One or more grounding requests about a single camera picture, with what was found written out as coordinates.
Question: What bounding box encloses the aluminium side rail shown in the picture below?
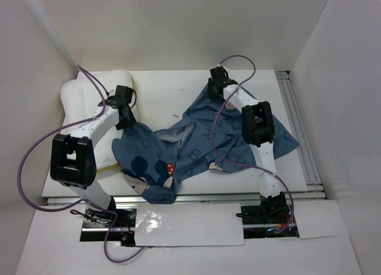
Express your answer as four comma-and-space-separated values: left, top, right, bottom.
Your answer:
275, 71, 326, 197

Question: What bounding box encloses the blue cartoon print pillowcase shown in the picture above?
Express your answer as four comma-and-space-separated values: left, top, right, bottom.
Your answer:
111, 82, 301, 205

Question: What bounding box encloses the white cover plate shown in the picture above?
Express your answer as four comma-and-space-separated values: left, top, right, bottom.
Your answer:
135, 204, 245, 247

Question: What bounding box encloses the white pillow yellow edge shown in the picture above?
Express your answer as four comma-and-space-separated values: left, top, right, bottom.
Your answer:
60, 70, 135, 170

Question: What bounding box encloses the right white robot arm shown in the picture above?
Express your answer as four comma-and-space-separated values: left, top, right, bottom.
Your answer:
207, 67, 287, 223

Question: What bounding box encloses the purple cable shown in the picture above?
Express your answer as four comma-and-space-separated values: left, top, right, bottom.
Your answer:
17, 65, 149, 264
210, 54, 295, 235

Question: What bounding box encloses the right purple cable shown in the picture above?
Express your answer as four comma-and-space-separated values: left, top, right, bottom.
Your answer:
210, 54, 295, 235

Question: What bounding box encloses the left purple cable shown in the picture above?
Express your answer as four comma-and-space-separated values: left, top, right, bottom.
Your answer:
17, 65, 149, 264

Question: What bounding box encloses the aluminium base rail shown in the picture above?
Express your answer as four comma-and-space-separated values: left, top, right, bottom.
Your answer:
46, 192, 300, 246

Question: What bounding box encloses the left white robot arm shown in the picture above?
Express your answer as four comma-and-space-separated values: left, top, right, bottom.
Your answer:
50, 86, 136, 227

